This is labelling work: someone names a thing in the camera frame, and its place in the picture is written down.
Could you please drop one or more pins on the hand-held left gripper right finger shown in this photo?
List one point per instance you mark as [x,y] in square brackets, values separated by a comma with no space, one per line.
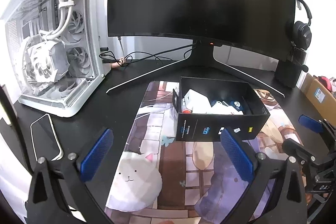
[236,158]

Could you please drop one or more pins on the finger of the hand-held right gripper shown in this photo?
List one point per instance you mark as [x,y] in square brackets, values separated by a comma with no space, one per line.
[311,123]
[296,146]

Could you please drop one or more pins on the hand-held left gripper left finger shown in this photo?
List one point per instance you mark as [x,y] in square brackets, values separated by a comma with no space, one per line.
[97,155]

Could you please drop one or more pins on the black cardboard box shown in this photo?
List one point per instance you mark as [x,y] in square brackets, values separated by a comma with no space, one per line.
[199,129]

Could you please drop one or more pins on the small white charger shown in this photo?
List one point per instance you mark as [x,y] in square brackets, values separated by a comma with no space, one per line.
[218,109]

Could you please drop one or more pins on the white bottle orange cap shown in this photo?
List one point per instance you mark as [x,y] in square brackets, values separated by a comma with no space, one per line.
[187,110]

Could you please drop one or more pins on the large white charger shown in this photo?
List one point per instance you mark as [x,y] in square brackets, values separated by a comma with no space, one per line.
[195,99]

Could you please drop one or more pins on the black desktop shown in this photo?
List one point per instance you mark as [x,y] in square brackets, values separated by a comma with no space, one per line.
[115,108]

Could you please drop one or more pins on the brown cardboard box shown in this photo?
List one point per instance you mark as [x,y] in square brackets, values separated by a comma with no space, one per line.
[325,100]

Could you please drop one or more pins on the red fabric item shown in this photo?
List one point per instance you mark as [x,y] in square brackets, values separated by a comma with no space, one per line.
[328,81]

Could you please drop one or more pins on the printed desk mat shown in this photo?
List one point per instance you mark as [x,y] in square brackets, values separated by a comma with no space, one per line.
[147,134]

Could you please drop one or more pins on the smartphone with white case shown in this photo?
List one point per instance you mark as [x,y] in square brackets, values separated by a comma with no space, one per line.
[44,134]

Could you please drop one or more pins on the black headphones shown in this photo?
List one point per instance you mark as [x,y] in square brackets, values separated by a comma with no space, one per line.
[302,32]

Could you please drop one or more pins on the cream paper cup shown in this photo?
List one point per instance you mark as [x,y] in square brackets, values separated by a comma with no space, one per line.
[4,115]

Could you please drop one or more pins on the white computer case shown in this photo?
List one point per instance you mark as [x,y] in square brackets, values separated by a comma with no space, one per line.
[52,56]

